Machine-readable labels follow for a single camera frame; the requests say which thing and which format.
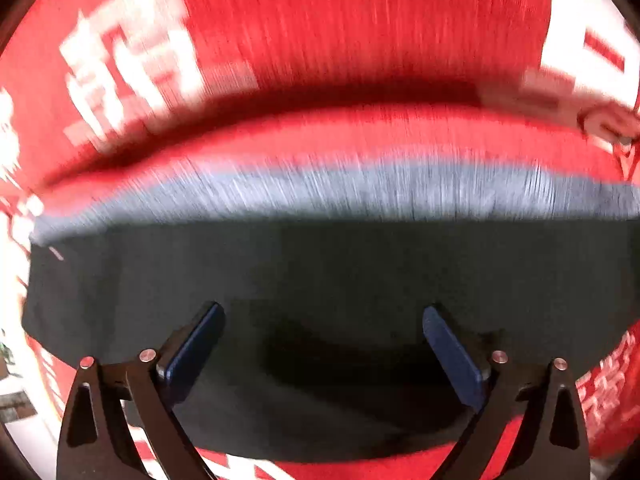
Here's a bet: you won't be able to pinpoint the black pants with grey waistband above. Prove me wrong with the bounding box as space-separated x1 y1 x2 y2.
23 162 639 462

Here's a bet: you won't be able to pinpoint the red blanket with white characters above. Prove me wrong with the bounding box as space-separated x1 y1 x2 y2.
1 0 639 479

